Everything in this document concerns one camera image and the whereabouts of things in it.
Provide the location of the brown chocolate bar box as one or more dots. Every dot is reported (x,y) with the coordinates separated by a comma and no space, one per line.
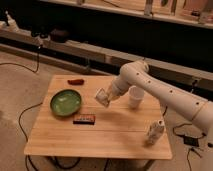
(84,119)

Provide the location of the white sponge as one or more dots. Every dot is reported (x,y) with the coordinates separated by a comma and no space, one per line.
(102,97)

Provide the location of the wooden table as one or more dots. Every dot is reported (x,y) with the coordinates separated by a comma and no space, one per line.
(118,131)

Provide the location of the dark round object on ledge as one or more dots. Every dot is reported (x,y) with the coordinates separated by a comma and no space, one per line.
(60,36)

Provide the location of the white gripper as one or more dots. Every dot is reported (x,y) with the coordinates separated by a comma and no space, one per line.
(113,92)

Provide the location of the white spray bottle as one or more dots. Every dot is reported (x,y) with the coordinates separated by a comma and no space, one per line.
(12,23)

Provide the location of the black power adapter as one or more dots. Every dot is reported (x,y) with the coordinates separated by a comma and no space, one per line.
(191,141)

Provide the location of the red sausage toy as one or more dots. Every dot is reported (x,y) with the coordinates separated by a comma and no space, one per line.
(76,82)

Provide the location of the green ceramic bowl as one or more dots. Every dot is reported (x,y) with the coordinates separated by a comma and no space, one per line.
(65,103)

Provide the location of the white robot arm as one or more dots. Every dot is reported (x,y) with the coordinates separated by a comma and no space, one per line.
(194,108)

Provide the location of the white plastic bottle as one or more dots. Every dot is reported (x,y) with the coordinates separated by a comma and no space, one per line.
(155,131)

